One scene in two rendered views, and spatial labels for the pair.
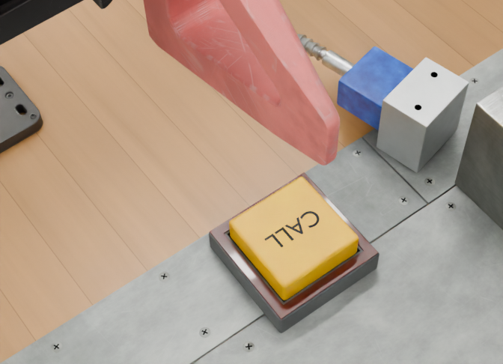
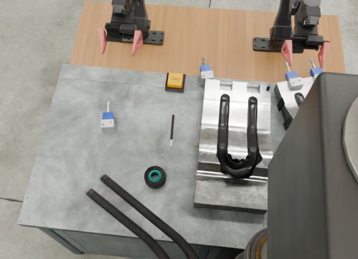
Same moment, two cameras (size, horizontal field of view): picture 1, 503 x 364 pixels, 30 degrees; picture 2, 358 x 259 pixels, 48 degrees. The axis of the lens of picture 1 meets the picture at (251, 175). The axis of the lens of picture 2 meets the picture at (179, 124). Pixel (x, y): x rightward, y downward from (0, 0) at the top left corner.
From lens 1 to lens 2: 117 cm
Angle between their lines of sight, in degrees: 21
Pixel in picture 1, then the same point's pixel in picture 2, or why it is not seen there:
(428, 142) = (203, 81)
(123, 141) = (170, 54)
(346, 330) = (172, 96)
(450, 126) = not seen: hidden behind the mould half
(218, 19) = (138, 45)
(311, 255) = (173, 83)
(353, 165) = (194, 78)
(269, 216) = (173, 75)
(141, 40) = (186, 41)
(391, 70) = (208, 69)
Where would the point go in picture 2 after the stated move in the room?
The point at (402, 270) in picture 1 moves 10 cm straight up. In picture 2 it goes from (186, 95) to (186, 82)
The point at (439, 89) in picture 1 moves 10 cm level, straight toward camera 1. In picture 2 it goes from (209, 75) to (188, 86)
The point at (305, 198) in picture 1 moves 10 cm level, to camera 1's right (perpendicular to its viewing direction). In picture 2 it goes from (180, 76) to (198, 89)
